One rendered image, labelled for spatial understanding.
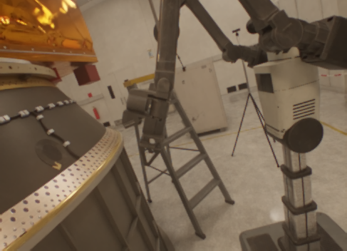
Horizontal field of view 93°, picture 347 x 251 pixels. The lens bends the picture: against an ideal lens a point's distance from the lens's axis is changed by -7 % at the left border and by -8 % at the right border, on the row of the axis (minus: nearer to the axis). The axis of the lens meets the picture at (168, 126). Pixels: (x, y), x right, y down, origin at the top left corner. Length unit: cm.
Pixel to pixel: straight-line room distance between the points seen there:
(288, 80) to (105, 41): 842
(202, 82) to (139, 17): 529
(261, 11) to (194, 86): 326
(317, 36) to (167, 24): 41
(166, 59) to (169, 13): 12
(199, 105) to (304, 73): 316
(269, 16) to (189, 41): 729
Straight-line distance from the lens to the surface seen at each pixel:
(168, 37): 54
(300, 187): 107
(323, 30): 66
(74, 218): 77
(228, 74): 784
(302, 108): 84
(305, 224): 122
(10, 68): 100
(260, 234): 154
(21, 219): 68
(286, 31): 59
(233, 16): 806
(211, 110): 387
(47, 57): 131
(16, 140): 81
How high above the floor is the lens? 144
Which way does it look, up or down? 14 degrees down
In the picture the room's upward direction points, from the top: 18 degrees counter-clockwise
